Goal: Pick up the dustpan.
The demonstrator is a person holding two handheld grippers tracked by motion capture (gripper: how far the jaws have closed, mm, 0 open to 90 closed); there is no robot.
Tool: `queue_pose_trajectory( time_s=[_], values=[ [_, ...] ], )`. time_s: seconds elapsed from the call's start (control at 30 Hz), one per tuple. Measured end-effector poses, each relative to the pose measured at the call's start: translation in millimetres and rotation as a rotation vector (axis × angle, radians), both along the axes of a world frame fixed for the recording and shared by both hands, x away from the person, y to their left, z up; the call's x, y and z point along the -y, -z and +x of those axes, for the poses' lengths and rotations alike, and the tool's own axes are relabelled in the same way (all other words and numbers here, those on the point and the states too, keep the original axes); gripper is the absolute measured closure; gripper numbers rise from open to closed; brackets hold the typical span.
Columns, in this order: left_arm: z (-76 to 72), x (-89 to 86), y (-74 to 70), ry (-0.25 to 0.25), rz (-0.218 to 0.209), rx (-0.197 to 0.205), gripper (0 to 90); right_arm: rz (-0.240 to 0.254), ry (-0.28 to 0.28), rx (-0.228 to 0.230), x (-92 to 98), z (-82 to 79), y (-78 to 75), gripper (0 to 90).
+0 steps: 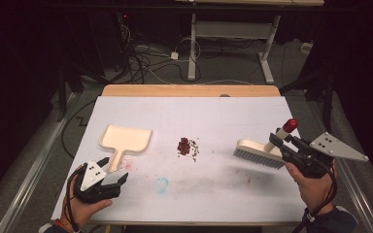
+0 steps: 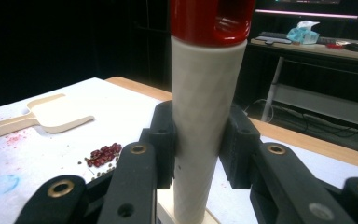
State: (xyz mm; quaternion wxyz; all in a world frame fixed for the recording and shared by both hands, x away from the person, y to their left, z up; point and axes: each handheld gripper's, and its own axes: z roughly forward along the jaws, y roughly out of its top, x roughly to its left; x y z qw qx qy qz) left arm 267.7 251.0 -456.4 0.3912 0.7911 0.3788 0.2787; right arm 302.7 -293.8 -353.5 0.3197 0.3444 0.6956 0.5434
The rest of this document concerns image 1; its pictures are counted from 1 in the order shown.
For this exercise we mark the person's left hand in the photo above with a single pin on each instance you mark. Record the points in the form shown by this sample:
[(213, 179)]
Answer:
[(84, 208)]

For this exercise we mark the white foam board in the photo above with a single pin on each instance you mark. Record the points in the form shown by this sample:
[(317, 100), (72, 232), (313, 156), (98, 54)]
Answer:
[(181, 181)]

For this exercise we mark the pile of red and brown crumbs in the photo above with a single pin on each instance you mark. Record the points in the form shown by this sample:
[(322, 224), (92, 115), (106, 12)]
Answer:
[(187, 148)]

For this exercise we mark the wooden table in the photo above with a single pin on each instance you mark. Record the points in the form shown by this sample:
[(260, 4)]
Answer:
[(191, 90)]

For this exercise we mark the cream dustpan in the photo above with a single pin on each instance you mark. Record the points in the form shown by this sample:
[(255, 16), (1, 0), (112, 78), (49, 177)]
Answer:
[(125, 143)]

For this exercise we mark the person's right hand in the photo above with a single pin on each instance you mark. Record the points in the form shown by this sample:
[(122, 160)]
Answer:
[(311, 186)]

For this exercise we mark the white power adapter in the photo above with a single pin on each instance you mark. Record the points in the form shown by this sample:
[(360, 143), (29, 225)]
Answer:
[(174, 55)]

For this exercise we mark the black stand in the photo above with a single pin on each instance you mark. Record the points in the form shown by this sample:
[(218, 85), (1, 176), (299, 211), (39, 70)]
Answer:
[(317, 90), (65, 93)]

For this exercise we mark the aluminium rail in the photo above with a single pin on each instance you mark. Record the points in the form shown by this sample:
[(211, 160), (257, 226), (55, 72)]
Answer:
[(32, 168), (359, 194)]

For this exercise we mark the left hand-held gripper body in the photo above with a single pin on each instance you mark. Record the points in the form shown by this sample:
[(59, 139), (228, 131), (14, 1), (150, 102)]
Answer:
[(92, 181)]

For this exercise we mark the white metal desk frame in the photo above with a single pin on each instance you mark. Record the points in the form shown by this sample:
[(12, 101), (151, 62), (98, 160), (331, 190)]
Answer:
[(233, 35)]

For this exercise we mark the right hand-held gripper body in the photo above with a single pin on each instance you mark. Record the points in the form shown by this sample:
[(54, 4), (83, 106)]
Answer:
[(317, 154)]

